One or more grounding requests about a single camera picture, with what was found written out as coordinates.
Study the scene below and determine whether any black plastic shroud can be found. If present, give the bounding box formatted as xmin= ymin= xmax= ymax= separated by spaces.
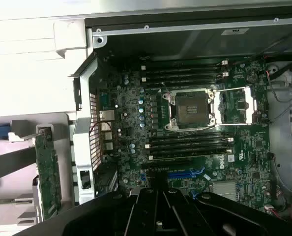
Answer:
xmin=106 ymin=24 xmax=292 ymax=65

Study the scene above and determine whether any CPU socket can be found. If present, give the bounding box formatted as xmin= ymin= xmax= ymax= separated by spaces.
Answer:
xmin=162 ymin=88 xmax=217 ymax=131

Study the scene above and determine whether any thick black cable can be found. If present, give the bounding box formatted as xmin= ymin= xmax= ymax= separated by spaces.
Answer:
xmin=270 ymin=59 xmax=292 ymax=81

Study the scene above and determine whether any white-clip RAM slot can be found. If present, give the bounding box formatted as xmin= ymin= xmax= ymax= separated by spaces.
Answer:
xmin=145 ymin=137 xmax=234 ymax=149
xmin=148 ymin=147 xmax=233 ymax=161
xmin=140 ymin=60 xmax=229 ymax=71
xmin=140 ymin=71 xmax=230 ymax=83

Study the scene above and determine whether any green motherboard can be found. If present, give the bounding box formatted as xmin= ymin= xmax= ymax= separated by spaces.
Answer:
xmin=96 ymin=56 xmax=278 ymax=207

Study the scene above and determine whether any blue expansion slot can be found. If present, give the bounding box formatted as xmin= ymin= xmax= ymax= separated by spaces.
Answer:
xmin=167 ymin=167 xmax=206 ymax=179

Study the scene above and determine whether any grey metal PC case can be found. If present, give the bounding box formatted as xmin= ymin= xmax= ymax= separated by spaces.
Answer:
xmin=67 ymin=4 xmax=292 ymax=222

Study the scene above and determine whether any silver chipset heatsink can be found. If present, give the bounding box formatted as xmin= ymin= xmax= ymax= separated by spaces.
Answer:
xmin=211 ymin=180 xmax=238 ymax=197

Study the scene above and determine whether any white corner block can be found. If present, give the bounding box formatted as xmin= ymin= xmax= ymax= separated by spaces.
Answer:
xmin=54 ymin=21 xmax=94 ymax=59

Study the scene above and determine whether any white parts rack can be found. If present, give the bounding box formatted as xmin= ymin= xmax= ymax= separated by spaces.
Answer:
xmin=0 ymin=118 xmax=74 ymax=236

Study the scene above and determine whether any metal rear port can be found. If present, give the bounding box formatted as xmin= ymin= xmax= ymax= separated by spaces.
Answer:
xmin=100 ymin=121 xmax=113 ymax=133

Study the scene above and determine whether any black-clip RAM slot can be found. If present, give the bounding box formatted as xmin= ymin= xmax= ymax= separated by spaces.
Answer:
xmin=145 ymin=77 xmax=223 ymax=88
xmin=148 ymin=142 xmax=229 ymax=155
xmin=145 ymin=65 xmax=223 ymax=76
xmin=148 ymin=132 xmax=229 ymax=144

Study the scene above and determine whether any metal ethernet port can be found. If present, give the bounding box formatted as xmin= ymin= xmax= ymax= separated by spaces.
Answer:
xmin=99 ymin=110 xmax=115 ymax=121

